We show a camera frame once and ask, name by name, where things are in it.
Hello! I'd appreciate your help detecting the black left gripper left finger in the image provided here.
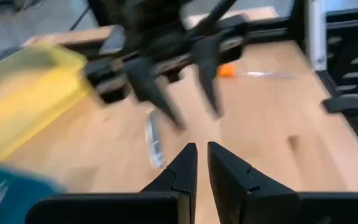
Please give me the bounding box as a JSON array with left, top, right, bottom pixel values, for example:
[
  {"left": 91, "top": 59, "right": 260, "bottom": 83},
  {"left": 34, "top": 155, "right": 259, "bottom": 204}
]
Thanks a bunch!
[{"left": 25, "top": 142, "right": 198, "bottom": 224}]

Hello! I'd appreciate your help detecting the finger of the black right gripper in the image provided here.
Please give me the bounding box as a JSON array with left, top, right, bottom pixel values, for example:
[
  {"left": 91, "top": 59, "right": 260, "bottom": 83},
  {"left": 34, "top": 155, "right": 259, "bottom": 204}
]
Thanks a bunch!
[
  {"left": 193, "top": 36, "right": 226, "bottom": 121},
  {"left": 125, "top": 57, "right": 186, "bottom": 132}
]

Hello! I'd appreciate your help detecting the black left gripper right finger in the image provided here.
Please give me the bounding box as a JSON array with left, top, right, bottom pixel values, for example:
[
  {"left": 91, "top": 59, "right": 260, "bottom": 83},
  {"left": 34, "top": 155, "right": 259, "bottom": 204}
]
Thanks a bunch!
[{"left": 207, "top": 141, "right": 358, "bottom": 224}]

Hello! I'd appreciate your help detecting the table knife with yellow handle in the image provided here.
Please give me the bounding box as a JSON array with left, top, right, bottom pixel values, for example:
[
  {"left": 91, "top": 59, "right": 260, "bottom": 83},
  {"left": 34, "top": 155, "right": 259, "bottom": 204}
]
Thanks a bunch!
[{"left": 144, "top": 108, "right": 166, "bottom": 170}]

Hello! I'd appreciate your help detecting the blue plastic tray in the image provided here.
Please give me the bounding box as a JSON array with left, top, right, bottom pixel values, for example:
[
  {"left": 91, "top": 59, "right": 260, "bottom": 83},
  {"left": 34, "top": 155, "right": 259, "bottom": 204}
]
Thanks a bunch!
[{"left": 0, "top": 161, "right": 63, "bottom": 224}]

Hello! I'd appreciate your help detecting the yellow plastic tray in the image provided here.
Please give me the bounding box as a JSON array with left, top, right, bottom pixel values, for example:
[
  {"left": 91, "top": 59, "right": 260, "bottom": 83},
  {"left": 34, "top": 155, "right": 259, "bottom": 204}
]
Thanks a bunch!
[{"left": 0, "top": 43, "right": 96, "bottom": 161}]

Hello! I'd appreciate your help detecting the black slotted rack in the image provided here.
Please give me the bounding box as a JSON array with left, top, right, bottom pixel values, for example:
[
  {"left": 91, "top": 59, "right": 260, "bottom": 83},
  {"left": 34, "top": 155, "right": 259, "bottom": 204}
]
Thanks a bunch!
[{"left": 324, "top": 9, "right": 358, "bottom": 94}]

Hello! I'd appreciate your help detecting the orange spatula clear handle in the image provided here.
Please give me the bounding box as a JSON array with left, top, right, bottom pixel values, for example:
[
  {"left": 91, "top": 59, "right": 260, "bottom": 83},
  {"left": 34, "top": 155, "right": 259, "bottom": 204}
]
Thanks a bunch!
[{"left": 218, "top": 63, "right": 296, "bottom": 80}]

